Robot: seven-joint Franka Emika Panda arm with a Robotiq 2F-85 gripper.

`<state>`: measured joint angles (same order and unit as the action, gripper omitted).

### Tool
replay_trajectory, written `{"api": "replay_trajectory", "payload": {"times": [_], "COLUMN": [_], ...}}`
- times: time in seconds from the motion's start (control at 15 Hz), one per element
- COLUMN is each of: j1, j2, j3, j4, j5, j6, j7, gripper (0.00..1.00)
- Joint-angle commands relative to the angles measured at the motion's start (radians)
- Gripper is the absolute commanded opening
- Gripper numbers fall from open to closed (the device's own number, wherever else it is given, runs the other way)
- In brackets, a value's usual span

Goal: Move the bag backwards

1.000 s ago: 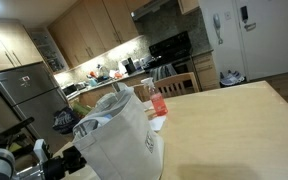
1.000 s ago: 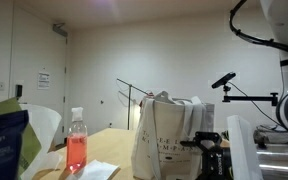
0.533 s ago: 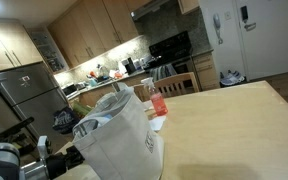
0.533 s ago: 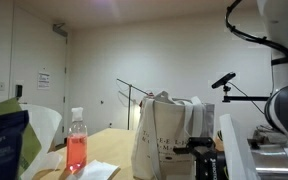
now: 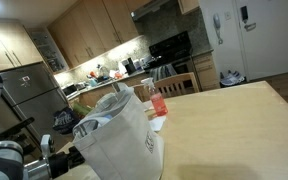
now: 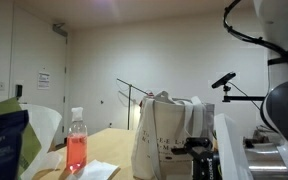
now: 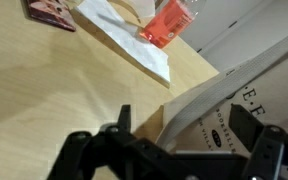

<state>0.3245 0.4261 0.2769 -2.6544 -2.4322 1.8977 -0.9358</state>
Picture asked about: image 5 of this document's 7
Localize wooden drawer cabinet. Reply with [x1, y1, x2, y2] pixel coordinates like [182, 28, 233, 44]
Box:
[191, 51, 221, 92]

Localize black kitchen stove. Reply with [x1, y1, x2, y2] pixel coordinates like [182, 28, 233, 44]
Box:
[143, 30, 196, 83]

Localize white canvas tote bag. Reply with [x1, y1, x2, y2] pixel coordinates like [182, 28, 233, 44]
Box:
[72, 87, 165, 180]

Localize clear glass pitcher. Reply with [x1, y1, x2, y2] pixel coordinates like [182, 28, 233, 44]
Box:
[97, 64, 111, 80]

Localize blue chips bag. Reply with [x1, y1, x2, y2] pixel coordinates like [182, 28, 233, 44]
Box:
[52, 107, 81, 135]

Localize orange spray bottle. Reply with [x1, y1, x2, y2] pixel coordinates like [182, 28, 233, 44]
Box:
[140, 77, 169, 117]

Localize stainless steel refrigerator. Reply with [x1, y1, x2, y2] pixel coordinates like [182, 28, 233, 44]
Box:
[0, 61, 72, 158]

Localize white red fridge magnet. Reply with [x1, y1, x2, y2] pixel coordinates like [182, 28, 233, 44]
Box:
[20, 75, 32, 88]

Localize yellow-green snack bag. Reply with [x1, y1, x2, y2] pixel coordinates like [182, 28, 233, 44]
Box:
[72, 100, 93, 118]

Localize grey wall phone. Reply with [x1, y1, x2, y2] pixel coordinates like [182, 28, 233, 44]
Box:
[212, 13, 224, 46]

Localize teal cup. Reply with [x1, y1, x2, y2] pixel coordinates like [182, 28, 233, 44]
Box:
[88, 78, 99, 88]

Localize silver door handle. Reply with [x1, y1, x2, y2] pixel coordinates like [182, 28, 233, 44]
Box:
[243, 22, 257, 33]

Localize black coffee maker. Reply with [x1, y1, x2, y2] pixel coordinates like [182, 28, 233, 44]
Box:
[123, 57, 138, 75]

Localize black toaster oven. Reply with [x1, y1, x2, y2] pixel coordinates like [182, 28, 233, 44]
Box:
[61, 83, 79, 98]

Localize white paper sheet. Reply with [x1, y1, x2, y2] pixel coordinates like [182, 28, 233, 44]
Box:
[149, 114, 168, 132]

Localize white door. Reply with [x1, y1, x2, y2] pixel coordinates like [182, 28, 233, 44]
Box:
[234, 0, 288, 82]

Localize black door lock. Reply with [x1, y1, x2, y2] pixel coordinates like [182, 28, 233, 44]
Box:
[239, 5, 250, 24]

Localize small wooden wall cabinet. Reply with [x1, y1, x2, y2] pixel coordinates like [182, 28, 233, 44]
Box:
[177, 0, 200, 15]

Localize open glassware shelf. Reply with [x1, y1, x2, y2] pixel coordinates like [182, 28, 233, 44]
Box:
[28, 29, 69, 74]

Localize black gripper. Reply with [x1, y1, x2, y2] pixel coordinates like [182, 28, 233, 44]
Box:
[48, 146, 86, 178]

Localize steel range hood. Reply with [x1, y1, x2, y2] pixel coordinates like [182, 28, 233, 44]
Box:
[129, 0, 172, 22]

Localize white blue sneaker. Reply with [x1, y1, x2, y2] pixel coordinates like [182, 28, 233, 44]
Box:
[228, 69, 246, 84]
[219, 71, 240, 88]

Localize blue white box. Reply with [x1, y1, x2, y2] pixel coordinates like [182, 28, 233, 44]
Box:
[98, 113, 114, 122]

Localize striped dish towel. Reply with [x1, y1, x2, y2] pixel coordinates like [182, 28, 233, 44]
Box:
[149, 63, 178, 83]

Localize pale tall cabinets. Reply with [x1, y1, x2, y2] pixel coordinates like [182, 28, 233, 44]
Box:
[0, 20, 46, 73]

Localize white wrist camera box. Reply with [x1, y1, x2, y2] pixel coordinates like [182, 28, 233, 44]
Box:
[39, 134, 56, 159]

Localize wooden wall cabinets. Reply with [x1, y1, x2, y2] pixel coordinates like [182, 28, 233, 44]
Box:
[47, 0, 141, 70]

